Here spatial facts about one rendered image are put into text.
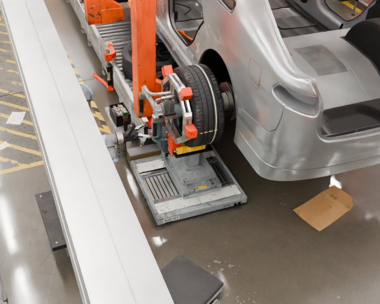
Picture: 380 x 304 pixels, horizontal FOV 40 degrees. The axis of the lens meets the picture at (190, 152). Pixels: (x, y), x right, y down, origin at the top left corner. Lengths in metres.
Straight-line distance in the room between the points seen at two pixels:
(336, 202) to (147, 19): 2.30
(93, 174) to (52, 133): 0.11
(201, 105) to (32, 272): 1.80
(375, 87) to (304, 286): 1.80
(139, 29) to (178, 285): 1.99
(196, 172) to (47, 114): 3.85
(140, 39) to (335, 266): 2.38
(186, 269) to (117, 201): 3.10
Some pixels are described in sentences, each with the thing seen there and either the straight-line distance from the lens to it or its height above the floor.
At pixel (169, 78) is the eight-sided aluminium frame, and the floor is 1.11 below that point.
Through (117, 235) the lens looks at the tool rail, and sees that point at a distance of 0.62.
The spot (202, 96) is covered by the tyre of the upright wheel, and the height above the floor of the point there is 1.09.
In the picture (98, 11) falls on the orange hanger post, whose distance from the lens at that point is 6.30.
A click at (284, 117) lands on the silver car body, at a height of 1.35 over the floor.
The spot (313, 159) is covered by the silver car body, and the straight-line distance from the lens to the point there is 3.67.
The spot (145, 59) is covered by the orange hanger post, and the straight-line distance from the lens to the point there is 4.43.
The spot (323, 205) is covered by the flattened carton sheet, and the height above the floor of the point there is 0.01.
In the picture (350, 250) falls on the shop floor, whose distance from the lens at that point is 4.57.
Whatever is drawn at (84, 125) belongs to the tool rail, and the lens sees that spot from 0.79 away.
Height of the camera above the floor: 3.28
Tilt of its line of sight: 39 degrees down
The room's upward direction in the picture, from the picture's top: 3 degrees clockwise
